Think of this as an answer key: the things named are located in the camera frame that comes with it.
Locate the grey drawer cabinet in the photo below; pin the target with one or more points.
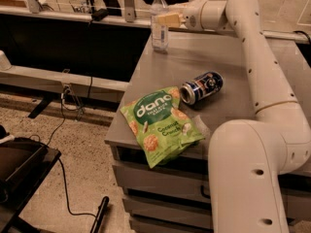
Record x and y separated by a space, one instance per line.
167 198

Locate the black drawer handle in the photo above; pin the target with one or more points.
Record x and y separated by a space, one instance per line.
203 193

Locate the black box on ledge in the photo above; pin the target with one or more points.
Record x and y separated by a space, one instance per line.
99 15

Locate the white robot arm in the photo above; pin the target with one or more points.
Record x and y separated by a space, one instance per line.
246 157

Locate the green rice chip bag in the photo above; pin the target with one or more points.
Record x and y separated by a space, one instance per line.
160 128

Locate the grey metal post middle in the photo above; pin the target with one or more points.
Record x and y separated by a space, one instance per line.
129 10

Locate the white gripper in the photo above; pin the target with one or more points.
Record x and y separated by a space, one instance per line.
191 16

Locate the clear plastic water bottle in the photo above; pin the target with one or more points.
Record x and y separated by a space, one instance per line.
159 32

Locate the blue soda can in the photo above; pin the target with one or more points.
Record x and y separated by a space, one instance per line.
201 87

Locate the black bar on floor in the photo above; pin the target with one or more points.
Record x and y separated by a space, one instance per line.
100 214

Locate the black side table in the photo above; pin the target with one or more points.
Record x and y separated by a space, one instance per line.
24 164

